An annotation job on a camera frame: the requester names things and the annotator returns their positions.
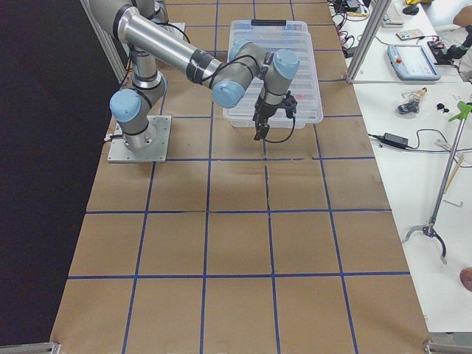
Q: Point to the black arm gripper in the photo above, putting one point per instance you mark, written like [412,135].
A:
[265,113]

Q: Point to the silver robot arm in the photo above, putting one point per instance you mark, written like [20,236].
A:
[134,23]

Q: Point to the black power adapter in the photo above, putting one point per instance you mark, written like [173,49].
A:
[396,141]

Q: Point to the teach pendant tablet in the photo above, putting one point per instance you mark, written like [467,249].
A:
[412,63]

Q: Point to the white keyboard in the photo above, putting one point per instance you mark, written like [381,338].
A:
[393,18]

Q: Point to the long reach grabber tool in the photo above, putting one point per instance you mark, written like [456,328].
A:
[428,228]

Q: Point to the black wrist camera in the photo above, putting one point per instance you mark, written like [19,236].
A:
[290,104]

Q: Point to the black box latch handle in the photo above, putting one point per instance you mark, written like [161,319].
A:
[268,22]

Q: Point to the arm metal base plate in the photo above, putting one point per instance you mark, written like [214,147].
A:
[177,30]
[150,146]

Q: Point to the black bracket parts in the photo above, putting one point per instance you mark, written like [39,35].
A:
[411,107]

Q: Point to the aluminium frame post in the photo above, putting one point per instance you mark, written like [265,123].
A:
[375,19]

